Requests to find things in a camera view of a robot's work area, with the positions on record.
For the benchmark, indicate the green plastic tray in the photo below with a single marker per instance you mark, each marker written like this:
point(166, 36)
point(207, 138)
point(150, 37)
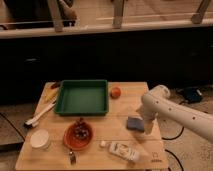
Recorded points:
point(82, 98)

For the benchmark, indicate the white round lid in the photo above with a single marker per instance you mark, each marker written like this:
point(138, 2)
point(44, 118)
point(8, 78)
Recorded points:
point(40, 139)

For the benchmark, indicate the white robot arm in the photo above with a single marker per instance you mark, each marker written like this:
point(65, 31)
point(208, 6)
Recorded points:
point(156, 101)

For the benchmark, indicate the dark grapes in bowl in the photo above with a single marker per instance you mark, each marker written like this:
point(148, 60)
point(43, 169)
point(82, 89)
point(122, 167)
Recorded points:
point(80, 130)

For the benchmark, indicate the white plastic bottle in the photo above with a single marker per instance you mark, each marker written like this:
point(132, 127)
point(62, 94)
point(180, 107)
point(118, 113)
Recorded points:
point(121, 150)

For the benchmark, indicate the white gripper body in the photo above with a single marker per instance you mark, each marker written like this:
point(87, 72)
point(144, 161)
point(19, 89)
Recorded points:
point(146, 113)

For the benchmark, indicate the blue sponge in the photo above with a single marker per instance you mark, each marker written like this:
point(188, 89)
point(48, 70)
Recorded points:
point(135, 124)

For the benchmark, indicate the orange fruit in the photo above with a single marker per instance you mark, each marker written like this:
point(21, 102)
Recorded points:
point(115, 92)

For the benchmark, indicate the orange bowl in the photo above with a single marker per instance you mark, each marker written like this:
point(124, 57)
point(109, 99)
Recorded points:
point(71, 142)

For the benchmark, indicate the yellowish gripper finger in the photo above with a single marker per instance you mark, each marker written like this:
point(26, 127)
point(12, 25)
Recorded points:
point(148, 126)

